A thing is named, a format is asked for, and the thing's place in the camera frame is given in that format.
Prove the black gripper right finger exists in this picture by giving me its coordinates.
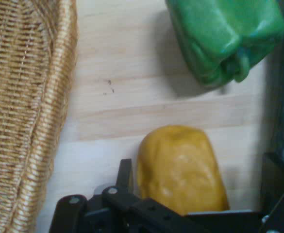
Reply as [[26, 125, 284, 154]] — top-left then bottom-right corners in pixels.
[[258, 151, 284, 233]]

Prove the yellow toy bell pepper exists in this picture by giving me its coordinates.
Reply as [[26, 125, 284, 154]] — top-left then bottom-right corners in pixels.
[[136, 125, 230, 216]]

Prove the woven wicker basket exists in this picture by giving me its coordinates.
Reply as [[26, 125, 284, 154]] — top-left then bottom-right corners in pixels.
[[0, 0, 79, 233]]

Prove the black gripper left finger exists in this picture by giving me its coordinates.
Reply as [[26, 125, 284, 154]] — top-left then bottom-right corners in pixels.
[[50, 159, 210, 233]]

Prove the green toy bell pepper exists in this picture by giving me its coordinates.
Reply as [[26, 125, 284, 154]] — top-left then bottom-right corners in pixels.
[[165, 0, 284, 87]]

